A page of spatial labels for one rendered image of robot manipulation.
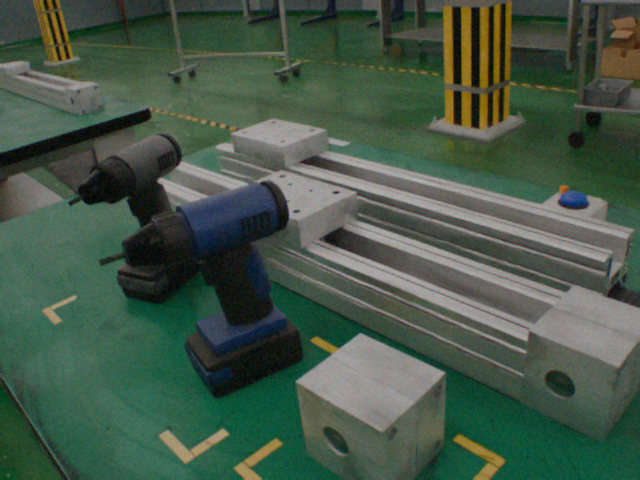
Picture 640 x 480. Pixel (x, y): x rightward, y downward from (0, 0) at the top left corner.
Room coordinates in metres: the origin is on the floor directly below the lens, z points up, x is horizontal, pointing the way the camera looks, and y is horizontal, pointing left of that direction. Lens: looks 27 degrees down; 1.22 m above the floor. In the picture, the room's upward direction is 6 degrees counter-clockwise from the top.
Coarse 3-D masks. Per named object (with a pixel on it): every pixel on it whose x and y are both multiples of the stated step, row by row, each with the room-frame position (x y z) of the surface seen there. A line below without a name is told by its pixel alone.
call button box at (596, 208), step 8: (552, 200) 0.79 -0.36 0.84; (592, 200) 0.77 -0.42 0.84; (600, 200) 0.77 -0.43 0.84; (560, 208) 0.76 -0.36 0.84; (568, 208) 0.75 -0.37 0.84; (576, 208) 0.75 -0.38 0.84; (584, 208) 0.75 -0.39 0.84; (592, 208) 0.75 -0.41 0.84; (600, 208) 0.75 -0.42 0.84; (592, 216) 0.73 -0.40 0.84; (600, 216) 0.75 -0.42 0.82
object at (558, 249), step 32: (224, 160) 1.14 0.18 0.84; (256, 160) 1.06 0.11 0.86; (320, 160) 1.03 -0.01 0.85; (352, 160) 0.99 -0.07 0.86; (384, 192) 0.83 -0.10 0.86; (416, 192) 0.86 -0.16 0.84; (448, 192) 0.82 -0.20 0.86; (480, 192) 0.79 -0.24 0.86; (384, 224) 0.82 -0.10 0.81; (416, 224) 0.77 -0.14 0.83; (448, 224) 0.74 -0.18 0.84; (480, 224) 0.69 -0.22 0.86; (512, 224) 0.68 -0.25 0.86; (544, 224) 0.69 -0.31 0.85; (576, 224) 0.66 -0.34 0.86; (608, 224) 0.65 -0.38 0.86; (480, 256) 0.69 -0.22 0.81; (512, 256) 0.65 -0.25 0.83; (544, 256) 0.62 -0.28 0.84; (576, 256) 0.59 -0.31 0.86; (608, 256) 0.57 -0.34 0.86; (608, 288) 0.58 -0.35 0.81
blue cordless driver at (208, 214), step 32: (224, 192) 0.56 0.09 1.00; (256, 192) 0.56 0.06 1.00; (160, 224) 0.51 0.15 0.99; (192, 224) 0.51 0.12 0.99; (224, 224) 0.52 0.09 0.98; (256, 224) 0.54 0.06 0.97; (128, 256) 0.49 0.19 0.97; (160, 256) 0.50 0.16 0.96; (192, 256) 0.52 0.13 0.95; (224, 256) 0.53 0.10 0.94; (256, 256) 0.55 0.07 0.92; (224, 288) 0.53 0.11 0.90; (256, 288) 0.55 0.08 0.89; (224, 320) 0.55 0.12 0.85; (256, 320) 0.54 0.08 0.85; (288, 320) 0.57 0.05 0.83; (192, 352) 0.53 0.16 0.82; (224, 352) 0.51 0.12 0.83; (256, 352) 0.52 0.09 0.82; (288, 352) 0.54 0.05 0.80; (224, 384) 0.50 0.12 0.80
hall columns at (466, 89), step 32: (448, 0) 3.81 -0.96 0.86; (480, 0) 3.63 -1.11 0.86; (64, 32) 9.87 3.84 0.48; (448, 32) 3.81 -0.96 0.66; (480, 32) 3.63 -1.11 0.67; (448, 64) 3.82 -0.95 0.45; (480, 64) 3.63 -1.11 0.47; (448, 96) 3.82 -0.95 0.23; (480, 96) 3.63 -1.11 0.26; (480, 128) 3.63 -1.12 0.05
